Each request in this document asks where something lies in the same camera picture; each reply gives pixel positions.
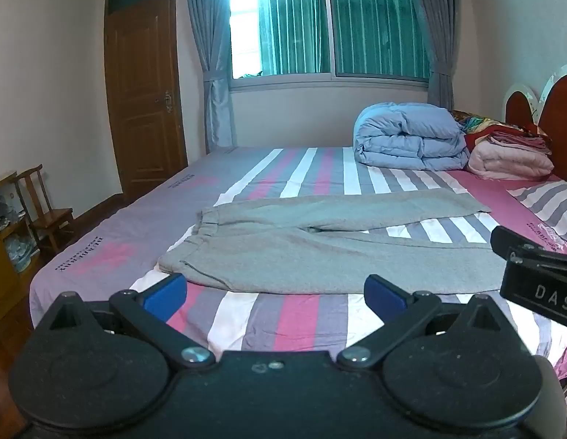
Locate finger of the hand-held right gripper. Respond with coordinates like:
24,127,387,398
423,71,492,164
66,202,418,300
490,226,567,266

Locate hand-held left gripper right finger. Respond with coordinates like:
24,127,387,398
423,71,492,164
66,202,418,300
336,274,522,371

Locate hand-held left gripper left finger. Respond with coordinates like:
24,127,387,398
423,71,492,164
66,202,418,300
34,273,217,369

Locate grey pants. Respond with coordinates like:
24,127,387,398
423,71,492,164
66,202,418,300
157,187,508,296

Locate striped pillow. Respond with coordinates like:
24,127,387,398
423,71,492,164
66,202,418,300
507,180,567,257

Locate bed with striped sheet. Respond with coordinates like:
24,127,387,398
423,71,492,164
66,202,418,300
29,146,567,403

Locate folded pale pink blanket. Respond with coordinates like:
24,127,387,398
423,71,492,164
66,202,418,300
466,139,555,181

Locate folded dusty pink sheets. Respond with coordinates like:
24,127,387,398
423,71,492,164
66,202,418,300
487,130,552,156

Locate colourful patterned red blanket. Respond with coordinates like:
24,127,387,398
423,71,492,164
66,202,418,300
450,110,549,148

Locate wooden headboard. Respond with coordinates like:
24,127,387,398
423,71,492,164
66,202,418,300
503,61,567,184

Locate small wooden chair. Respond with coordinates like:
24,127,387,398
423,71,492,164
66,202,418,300
15,165,76,257

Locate folded light blue duvet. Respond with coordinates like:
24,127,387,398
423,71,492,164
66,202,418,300
353,102,471,171

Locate wooden shelf cabinet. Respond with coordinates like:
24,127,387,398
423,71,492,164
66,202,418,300
0,171,42,326

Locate brown wooden door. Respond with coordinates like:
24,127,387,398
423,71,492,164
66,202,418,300
104,0,189,203

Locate grey blue curtain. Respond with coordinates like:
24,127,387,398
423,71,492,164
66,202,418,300
183,0,238,154
409,0,465,110

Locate sliding window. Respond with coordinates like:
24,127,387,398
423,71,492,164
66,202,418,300
228,0,433,93

